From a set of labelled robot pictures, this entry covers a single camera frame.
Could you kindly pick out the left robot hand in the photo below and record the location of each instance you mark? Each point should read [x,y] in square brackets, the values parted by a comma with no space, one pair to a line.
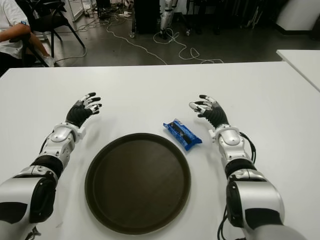
[78,113]

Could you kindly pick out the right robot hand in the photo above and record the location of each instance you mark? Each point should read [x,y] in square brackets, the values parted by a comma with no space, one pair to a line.
[216,115]

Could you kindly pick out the blue Oreo cookie packet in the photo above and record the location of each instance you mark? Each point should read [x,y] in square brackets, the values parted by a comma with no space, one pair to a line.
[182,135]

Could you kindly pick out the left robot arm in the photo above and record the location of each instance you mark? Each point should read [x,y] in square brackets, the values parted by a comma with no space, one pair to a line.
[22,192]

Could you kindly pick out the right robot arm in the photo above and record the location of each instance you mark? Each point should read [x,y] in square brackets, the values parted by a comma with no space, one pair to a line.
[257,197]

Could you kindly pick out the round dark brown tray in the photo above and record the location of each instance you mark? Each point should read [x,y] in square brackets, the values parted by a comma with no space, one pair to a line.
[137,185]

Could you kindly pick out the black chair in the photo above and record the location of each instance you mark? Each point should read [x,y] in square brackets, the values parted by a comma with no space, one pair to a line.
[53,22]

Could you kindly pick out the small white side table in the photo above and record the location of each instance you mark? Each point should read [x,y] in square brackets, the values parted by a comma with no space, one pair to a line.
[303,65]

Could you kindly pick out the grey metal stand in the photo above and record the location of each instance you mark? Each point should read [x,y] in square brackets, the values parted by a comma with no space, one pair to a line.
[254,18]

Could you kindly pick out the seated person white shirt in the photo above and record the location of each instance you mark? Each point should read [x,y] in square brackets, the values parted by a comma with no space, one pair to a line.
[10,30]

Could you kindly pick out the silver humanoid robot leg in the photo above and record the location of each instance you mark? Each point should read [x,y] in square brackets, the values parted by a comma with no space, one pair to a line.
[165,17]

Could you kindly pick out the black wheeled cabinet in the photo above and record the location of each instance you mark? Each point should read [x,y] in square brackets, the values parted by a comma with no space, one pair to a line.
[147,17]

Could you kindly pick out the white curved panel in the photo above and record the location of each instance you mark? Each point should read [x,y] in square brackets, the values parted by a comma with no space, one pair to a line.
[300,13]

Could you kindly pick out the white board frame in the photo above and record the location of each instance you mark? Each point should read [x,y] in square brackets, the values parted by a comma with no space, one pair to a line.
[76,8]

